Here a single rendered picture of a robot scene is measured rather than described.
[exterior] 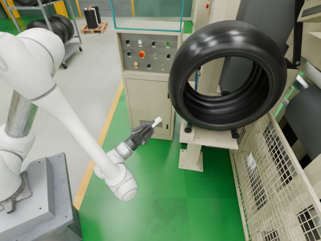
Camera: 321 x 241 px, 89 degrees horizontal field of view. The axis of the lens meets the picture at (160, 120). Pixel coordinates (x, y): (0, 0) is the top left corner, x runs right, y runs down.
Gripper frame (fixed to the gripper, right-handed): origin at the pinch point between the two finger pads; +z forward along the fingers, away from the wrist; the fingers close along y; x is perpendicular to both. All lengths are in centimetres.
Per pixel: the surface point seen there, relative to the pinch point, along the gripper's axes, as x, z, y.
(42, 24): -344, -6, -128
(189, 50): 15.9, 28.3, -25.0
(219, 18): 1, 63, -23
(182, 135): 1.7, 8.2, 19.4
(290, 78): 24, 77, 25
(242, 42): 31, 41, -19
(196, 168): -39, 11, 102
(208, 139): 7.1, 20.1, 32.6
